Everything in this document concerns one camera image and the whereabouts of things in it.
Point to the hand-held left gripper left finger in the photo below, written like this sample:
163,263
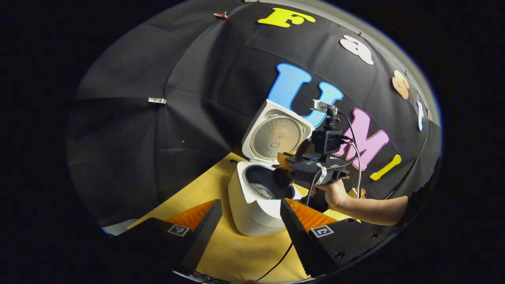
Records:
205,236

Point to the white rice cooker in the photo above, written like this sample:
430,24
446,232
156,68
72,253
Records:
252,213

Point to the copper clip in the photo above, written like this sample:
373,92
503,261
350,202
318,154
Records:
220,15

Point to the silver metal clip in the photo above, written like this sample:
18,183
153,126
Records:
157,100

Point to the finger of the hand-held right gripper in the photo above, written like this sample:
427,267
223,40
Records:
285,159

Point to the black backdrop cloth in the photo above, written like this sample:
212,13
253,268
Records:
158,138

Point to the brown wooden spoon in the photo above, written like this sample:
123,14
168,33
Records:
283,177

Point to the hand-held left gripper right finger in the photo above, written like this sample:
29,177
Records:
298,236

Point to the white rice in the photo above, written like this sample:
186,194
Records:
266,193

